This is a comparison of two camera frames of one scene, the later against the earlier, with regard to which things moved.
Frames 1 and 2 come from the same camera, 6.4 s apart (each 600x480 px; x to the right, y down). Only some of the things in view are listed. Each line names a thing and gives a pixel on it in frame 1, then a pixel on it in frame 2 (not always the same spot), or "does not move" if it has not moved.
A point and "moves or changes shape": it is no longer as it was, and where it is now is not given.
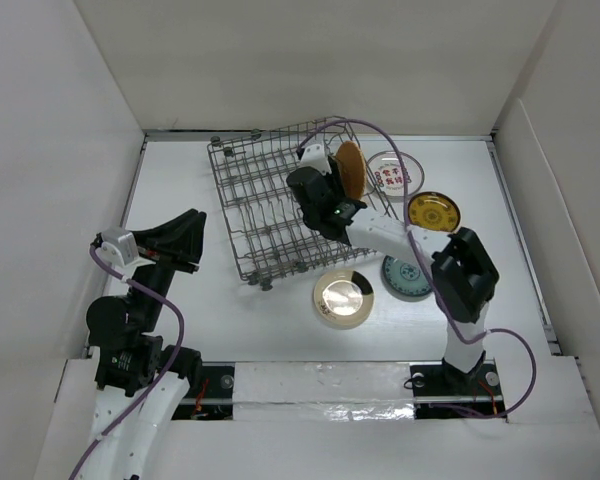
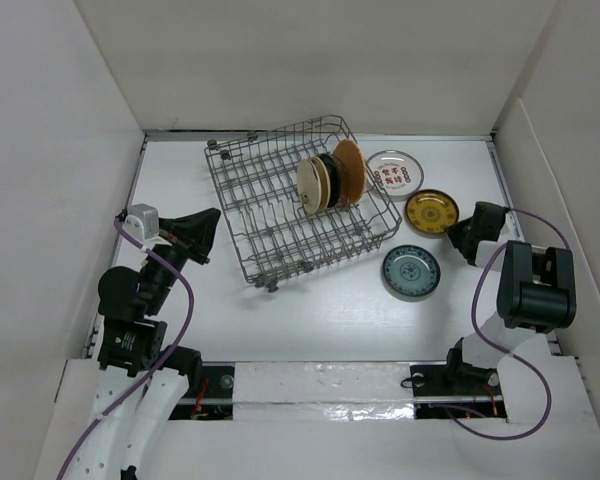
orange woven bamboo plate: [353, 170] does not move
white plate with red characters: [393, 174] does not move
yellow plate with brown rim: [434, 210] does not move
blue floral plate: [404, 280] does not move
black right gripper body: [331, 186] -> [460, 231]
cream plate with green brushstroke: [344, 299] moves or changes shape
